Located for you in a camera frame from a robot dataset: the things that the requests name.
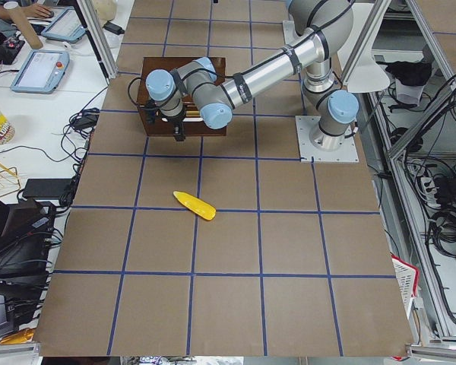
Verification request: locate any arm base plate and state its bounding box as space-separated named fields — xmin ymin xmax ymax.
xmin=295 ymin=116 xmax=359 ymax=163

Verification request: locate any black power adapter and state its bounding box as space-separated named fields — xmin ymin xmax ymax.
xmin=22 ymin=178 xmax=74 ymax=200

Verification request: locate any white plastic basket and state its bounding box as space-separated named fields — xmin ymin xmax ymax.
xmin=391 ymin=254 xmax=420 ymax=319

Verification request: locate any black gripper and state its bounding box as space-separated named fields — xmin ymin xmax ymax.
xmin=146 ymin=100 xmax=185 ymax=141

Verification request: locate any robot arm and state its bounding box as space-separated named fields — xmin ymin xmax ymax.
xmin=144 ymin=1 xmax=353 ymax=140

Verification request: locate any beige baseball cap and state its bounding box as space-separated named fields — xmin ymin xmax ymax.
xmin=93 ymin=0 xmax=118 ymax=23

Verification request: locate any cardboard tube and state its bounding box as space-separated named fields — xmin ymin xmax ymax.
xmin=3 ymin=2 xmax=49 ymax=49

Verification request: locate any far teach pendant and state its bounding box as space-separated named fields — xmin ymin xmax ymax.
xmin=41 ymin=7 xmax=85 ymax=43

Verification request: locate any dark wooden drawer cabinet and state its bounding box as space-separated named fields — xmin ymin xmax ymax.
xmin=135 ymin=56 xmax=228 ymax=138

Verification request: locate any aluminium frame post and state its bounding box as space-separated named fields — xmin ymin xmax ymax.
xmin=75 ymin=0 xmax=119 ymax=80

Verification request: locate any near teach pendant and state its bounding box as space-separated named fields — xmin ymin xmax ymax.
xmin=10 ymin=50 xmax=70 ymax=94

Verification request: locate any yellow toy corn cob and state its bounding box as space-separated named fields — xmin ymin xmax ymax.
xmin=173 ymin=191 xmax=217 ymax=221

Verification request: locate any teach pendant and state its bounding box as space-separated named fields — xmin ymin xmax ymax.
xmin=10 ymin=50 xmax=70 ymax=94
xmin=41 ymin=7 xmax=85 ymax=43

